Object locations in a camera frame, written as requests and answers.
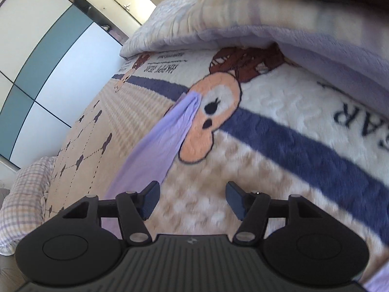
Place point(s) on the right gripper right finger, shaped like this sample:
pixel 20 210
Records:
pixel 252 210

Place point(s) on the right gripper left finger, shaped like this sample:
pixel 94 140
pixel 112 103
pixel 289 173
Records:
pixel 133 209

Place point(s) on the purple knit sweater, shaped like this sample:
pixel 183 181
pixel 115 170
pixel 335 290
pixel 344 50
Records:
pixel 152 157

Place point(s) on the beige patterned bed blanket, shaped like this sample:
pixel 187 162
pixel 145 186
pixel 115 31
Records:
pixel 264 123

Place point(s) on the checked purple pillow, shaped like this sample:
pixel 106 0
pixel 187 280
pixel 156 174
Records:
pixel 23 208

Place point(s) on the white and teal wardrobe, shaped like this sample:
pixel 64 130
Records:
pixel 54 60

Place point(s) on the folded checked quilt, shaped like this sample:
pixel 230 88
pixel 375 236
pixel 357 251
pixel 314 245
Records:
pixel 345 45

